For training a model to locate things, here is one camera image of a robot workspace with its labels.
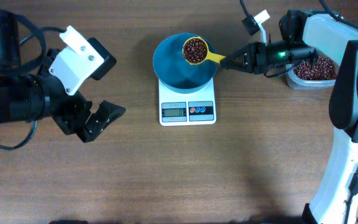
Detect blue plastic bowl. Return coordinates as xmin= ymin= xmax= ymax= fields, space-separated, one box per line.
xmin=153 ymin=33 xmax=218 ymax=93

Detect clear plastic container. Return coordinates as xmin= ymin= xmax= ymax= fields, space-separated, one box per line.
xmin=285 ymin=62 xmax=339 ymax=90

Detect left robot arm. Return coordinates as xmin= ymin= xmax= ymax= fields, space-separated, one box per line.
xmin=0 ymin=9 xmax=125 ymax=143

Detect yellow measuring scoop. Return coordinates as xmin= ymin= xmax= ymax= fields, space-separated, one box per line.
xmin=182 ymin=37 xmax=226 ymax=65

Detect white digital kitchen scale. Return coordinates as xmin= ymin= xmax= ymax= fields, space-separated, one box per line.
xmin=158 ymin=79 xmax=217 ymax=126

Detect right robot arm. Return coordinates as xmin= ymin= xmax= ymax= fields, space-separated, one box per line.
xmin=220 ymin=8 xmax=358 ymax=223

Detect left black cable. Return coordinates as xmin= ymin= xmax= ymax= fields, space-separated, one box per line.
xmin=0 ymin=14 xmax=67 ymax=151

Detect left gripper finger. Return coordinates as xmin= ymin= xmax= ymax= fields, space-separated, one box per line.
xmin=75 ymin=100 xmax=126 ymax=143
xmin=88 ymin=37 xmax=117 ymax=80

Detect red beans in scoop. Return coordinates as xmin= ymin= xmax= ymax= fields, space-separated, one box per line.
xmin=183 ymin=38 xmax=208 ymax=64

